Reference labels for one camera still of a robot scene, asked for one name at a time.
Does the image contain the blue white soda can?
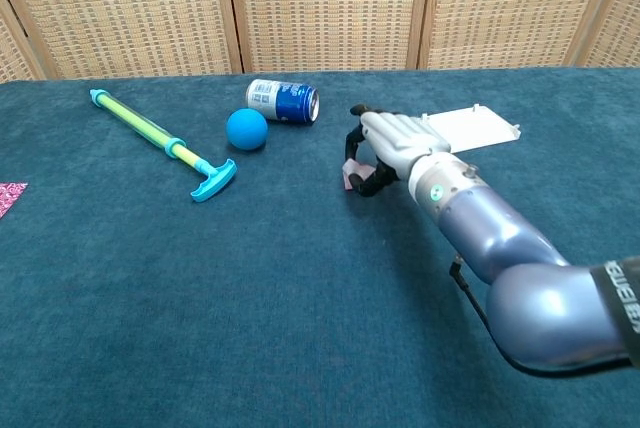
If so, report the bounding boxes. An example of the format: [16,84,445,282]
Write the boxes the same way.
[245,78,320,127]

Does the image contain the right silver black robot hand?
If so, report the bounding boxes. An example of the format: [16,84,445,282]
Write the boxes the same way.
[342,104,454,199]

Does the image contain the blue ball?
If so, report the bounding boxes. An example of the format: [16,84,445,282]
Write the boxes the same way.
[226,107,270,152]

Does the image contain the woven folding screen panel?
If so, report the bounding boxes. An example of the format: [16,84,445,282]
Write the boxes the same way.
[564,0,640,69]
[0,0,245,81]
[223,0,434,74]
[418,0,627,71]
[0,0,42,83]

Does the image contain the teal yellow toy water pump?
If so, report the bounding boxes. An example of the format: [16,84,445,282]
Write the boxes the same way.
[89,88,238,204]

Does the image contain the white square plastic plate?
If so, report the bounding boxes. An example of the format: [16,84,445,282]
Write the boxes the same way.
[418,103,522,155]

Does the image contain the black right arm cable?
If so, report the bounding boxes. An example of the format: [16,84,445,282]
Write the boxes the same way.
[448,256,634,378]

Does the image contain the teal felt table cloth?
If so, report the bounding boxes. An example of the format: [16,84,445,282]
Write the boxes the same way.
[0,66,640,428]

